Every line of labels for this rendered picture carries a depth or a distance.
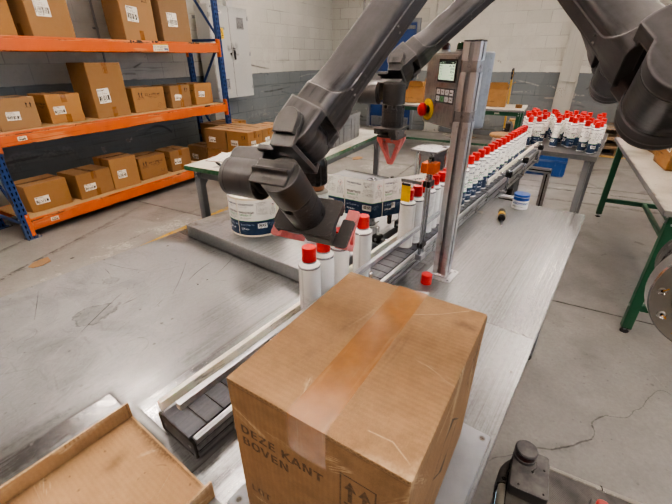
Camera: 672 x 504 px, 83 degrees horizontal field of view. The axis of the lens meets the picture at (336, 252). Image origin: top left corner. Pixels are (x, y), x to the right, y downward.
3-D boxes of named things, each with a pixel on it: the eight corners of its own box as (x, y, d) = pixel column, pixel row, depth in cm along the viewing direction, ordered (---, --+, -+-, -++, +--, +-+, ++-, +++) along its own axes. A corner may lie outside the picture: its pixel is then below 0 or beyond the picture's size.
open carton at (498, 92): (477, 106, 579) (482, 80, 561) (481, 103, 617) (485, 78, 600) (510, 108, 561) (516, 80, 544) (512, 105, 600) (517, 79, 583)
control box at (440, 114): (448, 120, 119) (457, 52, 110) (483, 128, 105) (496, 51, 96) (420, 121, 116) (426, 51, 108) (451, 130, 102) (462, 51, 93)
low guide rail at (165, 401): (417, 222, 145) (418, 217, 144) (420, 223, 145) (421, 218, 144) (158, 408, 69) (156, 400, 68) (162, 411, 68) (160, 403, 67)
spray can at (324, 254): (322, 300, 102) (321, 230, 92) (338, 306, 99) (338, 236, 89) (310, 309, 98) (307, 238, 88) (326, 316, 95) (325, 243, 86)
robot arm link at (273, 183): (285, 190, 47) (303, 153, 49) (242, 183, 50) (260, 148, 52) (305, 218, 53) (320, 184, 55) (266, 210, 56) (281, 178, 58)
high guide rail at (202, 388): (437, 213, 139) (438, 210, 138) (440, 214, 138) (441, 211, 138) (176, 407, 62) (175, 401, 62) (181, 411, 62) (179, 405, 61)
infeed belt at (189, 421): (467, 196, 189) (468, 188, 187) (484, 199, 184) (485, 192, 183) (166, 428, 71) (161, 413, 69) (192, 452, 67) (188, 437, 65)
